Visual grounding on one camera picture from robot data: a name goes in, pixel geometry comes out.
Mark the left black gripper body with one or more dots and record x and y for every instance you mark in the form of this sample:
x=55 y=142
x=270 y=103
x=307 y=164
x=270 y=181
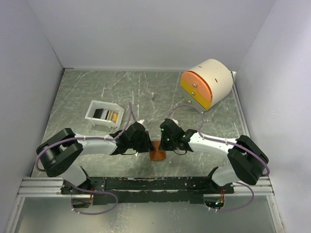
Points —
x=142 y=144

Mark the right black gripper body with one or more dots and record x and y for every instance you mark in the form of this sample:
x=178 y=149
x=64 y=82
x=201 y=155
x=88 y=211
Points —
x=167 y=143

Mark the brown leather card holder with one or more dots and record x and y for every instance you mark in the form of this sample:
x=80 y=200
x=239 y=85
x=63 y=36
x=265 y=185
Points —
x=157 y=154

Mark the white card tray box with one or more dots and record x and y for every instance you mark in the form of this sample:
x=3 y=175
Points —
x=95 y=104

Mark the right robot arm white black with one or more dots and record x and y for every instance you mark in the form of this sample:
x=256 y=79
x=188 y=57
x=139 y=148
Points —
x=247 y=162

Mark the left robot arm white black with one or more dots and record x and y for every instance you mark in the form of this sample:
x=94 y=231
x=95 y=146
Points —
x=56 y=156

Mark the stack of cards in tray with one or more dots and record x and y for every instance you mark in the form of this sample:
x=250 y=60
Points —
x=105 y=114

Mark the cream round drawer cabinet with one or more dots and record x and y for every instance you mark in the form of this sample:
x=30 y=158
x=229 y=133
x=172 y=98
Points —
x=206 y=84

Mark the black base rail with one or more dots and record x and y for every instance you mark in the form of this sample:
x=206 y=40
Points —
x=144 y=190

